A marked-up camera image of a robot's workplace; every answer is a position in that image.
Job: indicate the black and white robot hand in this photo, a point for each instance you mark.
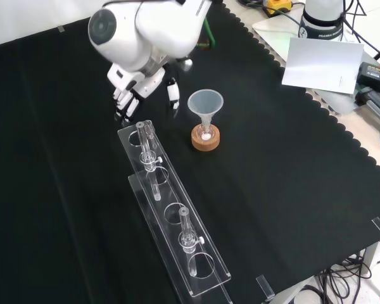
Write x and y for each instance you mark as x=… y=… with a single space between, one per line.
x=126 y=79

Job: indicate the clear plastic funnel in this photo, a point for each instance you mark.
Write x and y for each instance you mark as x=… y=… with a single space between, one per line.
x=205 y=103

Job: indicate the clear acrylic funnel stand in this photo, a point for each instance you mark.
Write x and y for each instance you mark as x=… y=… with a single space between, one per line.
x=183 y=228

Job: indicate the small round-bottom glass flask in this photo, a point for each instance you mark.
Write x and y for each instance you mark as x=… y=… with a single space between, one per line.
x=205 y=134

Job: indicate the black bench cloth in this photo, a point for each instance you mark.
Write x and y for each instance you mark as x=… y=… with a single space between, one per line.
x=66 y=190

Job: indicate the yellow stop button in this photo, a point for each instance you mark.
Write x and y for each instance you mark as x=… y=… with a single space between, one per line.
x=278 y=4

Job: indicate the pale board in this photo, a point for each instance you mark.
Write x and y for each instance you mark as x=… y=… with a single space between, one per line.
x=323 y=66

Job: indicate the black power adapter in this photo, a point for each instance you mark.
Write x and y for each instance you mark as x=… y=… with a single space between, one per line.
x=375 y=72

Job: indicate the grey metal base plate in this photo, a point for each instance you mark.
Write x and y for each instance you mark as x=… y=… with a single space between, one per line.
x=269 y=28

